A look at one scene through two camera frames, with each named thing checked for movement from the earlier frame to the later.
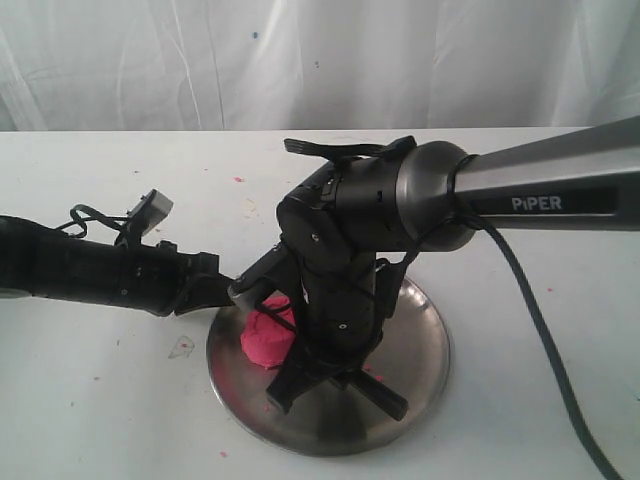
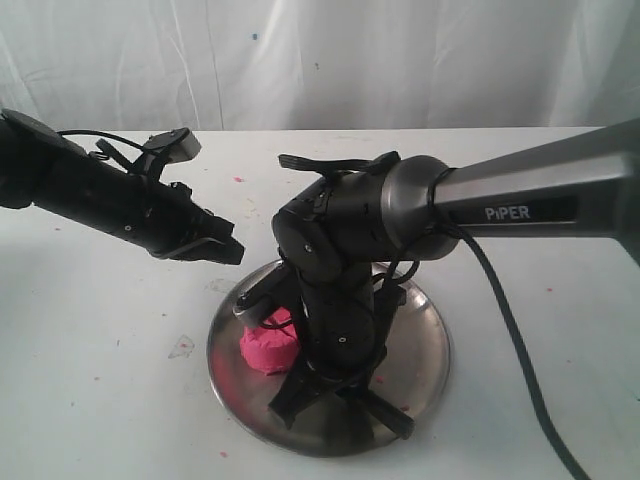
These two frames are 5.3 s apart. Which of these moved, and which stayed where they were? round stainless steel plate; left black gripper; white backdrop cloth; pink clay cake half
Moved: left black gripper
Stayed: round stainless steel plate; white backdrop cloth; pink clay cake half
